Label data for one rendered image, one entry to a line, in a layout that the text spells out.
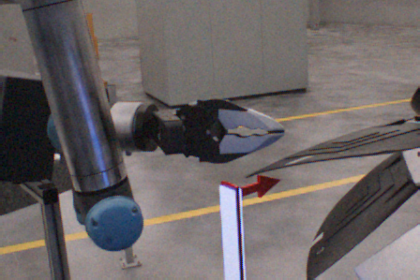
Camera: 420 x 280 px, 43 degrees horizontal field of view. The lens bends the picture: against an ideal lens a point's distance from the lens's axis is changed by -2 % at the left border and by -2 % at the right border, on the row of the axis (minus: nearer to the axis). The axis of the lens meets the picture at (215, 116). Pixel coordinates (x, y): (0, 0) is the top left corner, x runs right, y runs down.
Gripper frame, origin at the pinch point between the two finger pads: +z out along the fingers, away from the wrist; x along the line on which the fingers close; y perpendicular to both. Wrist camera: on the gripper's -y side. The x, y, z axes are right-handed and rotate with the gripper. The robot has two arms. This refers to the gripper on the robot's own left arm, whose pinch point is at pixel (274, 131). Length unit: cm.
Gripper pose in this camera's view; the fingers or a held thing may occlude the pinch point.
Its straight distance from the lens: 74.1
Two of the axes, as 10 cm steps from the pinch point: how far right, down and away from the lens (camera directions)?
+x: 0.3, 9.9, 1.2
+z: 9.5, 0.1, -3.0
